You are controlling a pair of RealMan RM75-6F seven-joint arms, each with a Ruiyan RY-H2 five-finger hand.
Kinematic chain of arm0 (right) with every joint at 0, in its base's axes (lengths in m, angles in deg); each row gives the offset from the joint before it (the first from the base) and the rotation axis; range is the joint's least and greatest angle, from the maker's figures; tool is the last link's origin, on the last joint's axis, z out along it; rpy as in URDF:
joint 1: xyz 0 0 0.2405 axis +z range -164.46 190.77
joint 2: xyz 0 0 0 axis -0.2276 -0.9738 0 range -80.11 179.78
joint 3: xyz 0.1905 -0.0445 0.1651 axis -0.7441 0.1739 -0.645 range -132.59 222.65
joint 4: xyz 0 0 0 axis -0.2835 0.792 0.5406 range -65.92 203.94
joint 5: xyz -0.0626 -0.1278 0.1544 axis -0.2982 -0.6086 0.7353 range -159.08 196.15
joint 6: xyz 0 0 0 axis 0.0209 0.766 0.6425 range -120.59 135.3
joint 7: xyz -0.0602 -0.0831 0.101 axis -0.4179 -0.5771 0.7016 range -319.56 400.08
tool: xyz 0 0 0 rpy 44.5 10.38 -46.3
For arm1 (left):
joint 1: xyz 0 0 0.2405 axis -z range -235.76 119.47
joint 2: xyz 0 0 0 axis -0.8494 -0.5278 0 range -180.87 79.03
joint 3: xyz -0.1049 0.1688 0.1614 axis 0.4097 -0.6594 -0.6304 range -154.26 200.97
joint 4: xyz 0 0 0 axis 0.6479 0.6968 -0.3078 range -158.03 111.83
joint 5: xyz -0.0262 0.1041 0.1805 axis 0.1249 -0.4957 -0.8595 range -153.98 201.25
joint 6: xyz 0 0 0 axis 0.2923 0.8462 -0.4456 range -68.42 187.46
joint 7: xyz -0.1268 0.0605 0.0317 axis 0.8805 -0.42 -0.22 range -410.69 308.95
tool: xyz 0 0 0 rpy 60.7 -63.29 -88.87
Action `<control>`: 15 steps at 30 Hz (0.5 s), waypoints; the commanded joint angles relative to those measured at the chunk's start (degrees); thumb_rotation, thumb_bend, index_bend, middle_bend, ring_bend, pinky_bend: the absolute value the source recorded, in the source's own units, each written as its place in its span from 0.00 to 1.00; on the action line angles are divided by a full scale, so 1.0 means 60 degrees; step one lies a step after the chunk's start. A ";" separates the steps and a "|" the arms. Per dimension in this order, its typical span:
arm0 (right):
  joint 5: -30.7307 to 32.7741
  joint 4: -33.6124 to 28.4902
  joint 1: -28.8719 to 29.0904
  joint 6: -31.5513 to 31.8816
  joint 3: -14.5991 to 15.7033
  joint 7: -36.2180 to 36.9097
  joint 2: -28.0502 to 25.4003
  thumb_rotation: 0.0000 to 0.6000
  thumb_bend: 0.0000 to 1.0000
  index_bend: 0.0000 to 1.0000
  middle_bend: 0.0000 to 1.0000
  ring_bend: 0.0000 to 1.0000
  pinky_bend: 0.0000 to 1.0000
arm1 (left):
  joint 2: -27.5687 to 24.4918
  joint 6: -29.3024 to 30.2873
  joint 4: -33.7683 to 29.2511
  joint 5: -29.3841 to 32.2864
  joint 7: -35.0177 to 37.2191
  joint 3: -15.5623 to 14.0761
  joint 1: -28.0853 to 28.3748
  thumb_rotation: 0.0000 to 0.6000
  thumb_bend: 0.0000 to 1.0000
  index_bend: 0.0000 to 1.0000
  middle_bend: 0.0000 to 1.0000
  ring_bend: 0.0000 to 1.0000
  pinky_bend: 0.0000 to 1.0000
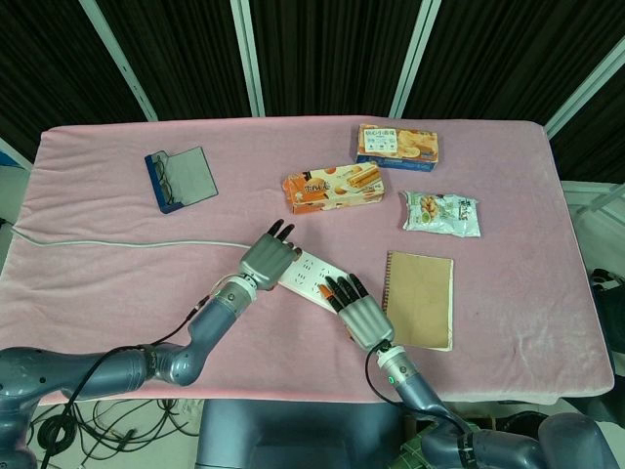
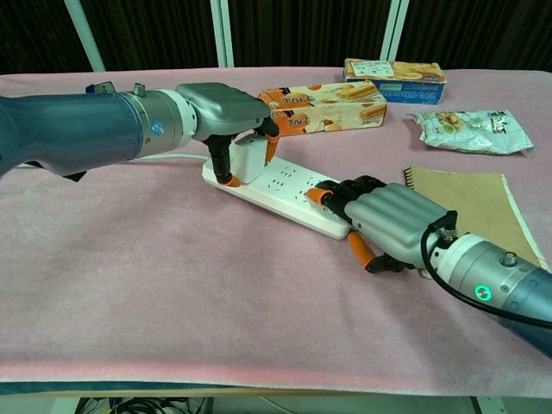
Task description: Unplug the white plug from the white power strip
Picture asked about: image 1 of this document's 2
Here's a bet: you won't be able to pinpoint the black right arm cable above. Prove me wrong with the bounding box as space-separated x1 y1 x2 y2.
365 341 473 437

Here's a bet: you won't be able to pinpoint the white metal rack frame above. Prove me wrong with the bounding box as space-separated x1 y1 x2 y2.
561 180 625 232

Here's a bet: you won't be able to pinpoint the blue and orange cookie box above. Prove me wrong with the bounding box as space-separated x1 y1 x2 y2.
354 123 439 173

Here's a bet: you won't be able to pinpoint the white power strip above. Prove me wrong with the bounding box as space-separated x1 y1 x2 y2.
277 248 351 317

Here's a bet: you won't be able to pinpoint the brown spiral notebook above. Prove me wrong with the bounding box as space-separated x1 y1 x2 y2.
380 250 455 352

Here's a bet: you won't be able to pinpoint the orange egg roll box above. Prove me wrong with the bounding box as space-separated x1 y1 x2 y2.
281 163 387 216

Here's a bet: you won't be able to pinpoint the pink table cloth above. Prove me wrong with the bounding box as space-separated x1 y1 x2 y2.
0 115 615 406

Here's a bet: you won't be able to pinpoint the left grey five-finger robot hand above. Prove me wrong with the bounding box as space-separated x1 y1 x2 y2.
237 219 303 293

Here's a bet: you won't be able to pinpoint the blue open glasses case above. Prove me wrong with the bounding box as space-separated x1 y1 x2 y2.
144 146 219 215

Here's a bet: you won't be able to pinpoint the dark grey robot torso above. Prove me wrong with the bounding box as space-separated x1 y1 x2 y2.
194 399 406 469

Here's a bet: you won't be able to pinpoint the white power cord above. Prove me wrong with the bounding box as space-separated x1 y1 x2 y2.
12 225 253 249

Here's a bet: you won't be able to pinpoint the red black left arm cable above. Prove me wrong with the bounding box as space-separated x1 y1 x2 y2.
38 277 231 469

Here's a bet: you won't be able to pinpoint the white partition frame post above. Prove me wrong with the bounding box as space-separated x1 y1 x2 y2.
389 0 441 118
90 0 159 122
231 0 267 118
544 71 625 139

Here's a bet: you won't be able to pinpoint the right grey five-finger robot hand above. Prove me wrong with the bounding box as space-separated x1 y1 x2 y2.
319 274 396 352

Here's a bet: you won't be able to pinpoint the green white snack bag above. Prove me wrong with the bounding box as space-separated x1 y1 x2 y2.
400 190 482 239

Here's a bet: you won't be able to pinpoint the thin-framed eyeglasses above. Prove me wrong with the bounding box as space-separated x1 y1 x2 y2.
153 153 178 204

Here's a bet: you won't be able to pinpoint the black floor cable bundle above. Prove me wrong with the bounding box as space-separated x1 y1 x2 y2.
28 398 202 469

